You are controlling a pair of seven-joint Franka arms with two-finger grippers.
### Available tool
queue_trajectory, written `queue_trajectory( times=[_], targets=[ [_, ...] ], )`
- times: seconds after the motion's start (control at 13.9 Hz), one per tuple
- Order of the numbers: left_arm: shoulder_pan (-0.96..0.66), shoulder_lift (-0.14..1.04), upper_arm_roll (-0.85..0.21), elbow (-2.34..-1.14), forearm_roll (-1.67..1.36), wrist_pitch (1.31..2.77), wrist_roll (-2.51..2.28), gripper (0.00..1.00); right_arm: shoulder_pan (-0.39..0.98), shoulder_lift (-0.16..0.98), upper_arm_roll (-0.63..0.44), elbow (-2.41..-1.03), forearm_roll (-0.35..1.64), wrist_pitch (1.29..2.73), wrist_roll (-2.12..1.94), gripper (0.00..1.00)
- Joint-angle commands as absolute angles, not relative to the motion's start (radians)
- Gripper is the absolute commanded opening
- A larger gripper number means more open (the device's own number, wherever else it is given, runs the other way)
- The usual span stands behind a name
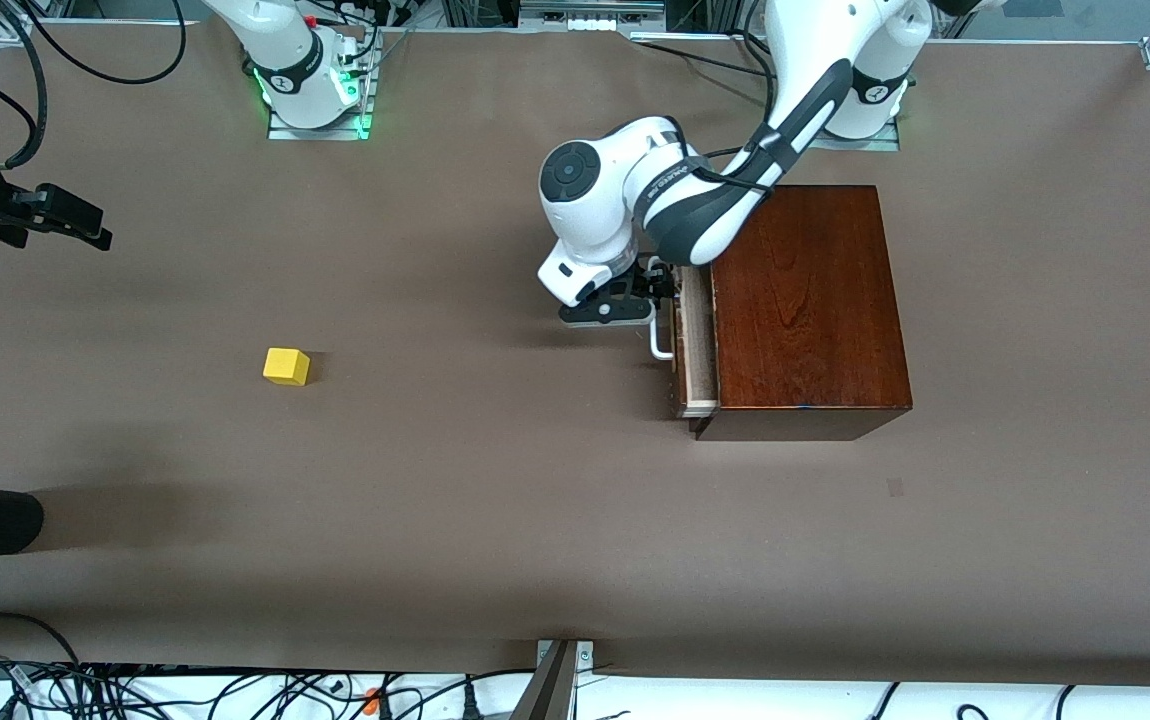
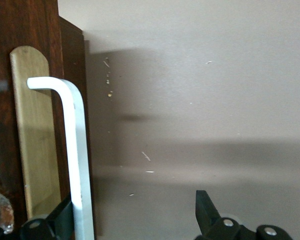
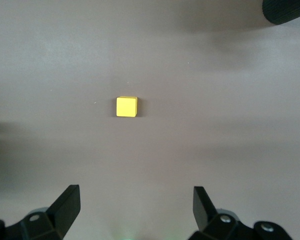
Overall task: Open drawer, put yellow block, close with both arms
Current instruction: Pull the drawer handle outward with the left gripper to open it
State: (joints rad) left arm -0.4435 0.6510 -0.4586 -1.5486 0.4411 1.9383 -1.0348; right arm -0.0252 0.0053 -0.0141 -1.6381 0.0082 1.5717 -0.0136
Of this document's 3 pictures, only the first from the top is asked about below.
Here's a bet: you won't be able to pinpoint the light wood drawer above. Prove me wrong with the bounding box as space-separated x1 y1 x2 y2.
648 262 722 420

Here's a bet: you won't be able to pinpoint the yellow wooden block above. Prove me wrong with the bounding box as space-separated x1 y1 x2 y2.
262 346 313 388

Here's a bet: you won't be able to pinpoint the dark red-brown wooden cabinet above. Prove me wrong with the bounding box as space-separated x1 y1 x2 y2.
692 185 913 442

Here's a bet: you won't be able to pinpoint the grey power strip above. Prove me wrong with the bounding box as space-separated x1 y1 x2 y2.
519 0 667 34

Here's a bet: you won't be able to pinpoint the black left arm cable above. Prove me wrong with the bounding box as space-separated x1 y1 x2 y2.
673 118 788 193

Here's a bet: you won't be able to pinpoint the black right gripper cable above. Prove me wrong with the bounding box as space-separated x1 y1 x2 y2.
0 0 49 171

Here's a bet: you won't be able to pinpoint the long looped black cable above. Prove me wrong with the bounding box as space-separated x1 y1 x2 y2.
19 0 189 87

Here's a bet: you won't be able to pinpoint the thin black table cable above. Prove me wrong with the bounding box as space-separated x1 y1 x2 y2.
633 36 772 80

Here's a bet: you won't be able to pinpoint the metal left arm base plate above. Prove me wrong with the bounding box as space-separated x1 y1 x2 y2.
813 108 902 154

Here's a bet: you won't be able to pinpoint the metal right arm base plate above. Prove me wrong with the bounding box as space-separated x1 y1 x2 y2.
267 38 378 142

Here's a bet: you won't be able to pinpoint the black arc floor cable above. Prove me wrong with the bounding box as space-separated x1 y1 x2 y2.
0 611 83 668

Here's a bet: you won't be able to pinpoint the metal table edge bracket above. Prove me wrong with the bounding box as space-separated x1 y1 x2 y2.
512 639 597 720

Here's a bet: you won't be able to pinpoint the tangled black floor cables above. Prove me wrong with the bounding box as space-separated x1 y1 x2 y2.
0 655 538 720

